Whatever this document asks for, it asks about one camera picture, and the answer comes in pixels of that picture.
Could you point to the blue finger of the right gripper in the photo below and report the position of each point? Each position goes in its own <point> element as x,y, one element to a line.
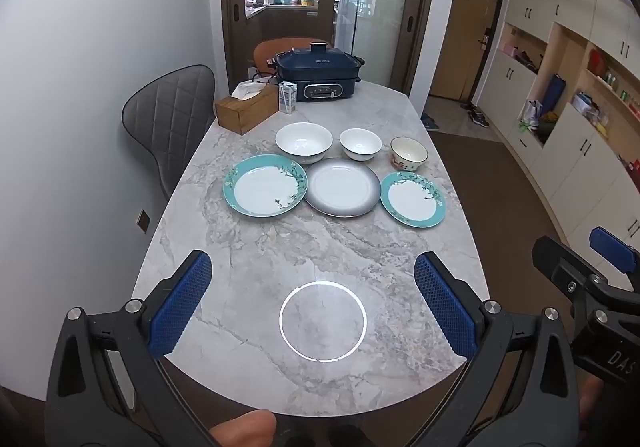
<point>568,271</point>
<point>622,256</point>

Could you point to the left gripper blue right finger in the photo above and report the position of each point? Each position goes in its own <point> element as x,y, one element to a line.
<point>452,302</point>

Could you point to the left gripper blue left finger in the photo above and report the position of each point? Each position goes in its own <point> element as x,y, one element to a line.
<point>173,301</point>

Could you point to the small teal rim plate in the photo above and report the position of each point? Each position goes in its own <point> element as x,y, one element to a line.
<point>413,200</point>

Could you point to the floral cream bowl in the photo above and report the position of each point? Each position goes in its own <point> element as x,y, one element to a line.
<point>407,154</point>

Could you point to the grey rim plate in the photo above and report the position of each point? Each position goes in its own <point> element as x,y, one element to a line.
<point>342,188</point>

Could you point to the large teal rim plate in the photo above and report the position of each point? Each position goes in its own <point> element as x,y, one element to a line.
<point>264,186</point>

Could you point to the medium white bowl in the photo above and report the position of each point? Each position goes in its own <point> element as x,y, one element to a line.
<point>360,144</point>

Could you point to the large white bowl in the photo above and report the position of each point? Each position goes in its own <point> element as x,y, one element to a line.
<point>304,142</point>

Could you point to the operator hand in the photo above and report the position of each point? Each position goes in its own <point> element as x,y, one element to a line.
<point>253,429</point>

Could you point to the dark sneakers pair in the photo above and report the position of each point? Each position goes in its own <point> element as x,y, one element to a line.
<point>475,115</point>

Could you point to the blue bag on shelf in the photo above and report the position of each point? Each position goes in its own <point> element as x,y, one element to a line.
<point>552,94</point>

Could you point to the grey quilted chair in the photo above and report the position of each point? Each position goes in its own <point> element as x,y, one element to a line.
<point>169,117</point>

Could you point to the wooden tissue box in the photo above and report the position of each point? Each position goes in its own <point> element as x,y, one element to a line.
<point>241,116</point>

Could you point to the small milk carton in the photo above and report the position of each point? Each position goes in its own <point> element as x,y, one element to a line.
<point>287,96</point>

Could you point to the navy electric cooker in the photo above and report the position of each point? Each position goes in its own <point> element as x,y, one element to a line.
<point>319,72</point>

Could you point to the brown entrance door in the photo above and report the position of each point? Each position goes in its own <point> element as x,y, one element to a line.
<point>469,35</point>

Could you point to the orange chair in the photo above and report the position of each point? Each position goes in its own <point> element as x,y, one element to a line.
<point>267,50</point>

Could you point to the white wall cabinet unit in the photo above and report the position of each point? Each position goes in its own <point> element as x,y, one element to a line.
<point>583,156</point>

